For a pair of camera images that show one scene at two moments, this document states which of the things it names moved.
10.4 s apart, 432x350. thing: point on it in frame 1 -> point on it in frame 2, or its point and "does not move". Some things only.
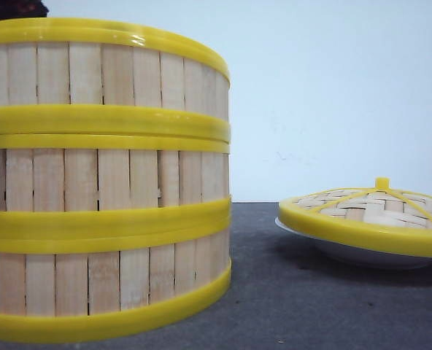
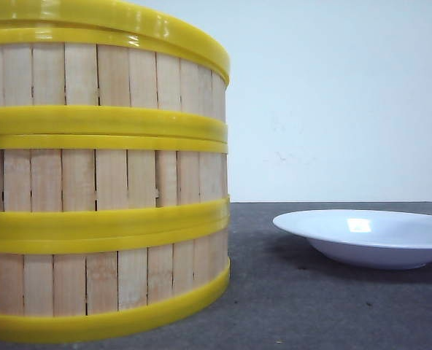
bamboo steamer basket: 87,283 does not move
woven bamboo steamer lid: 381,217 -> 117,14
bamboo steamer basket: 71,187 does not move
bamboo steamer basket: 55,79 does not move
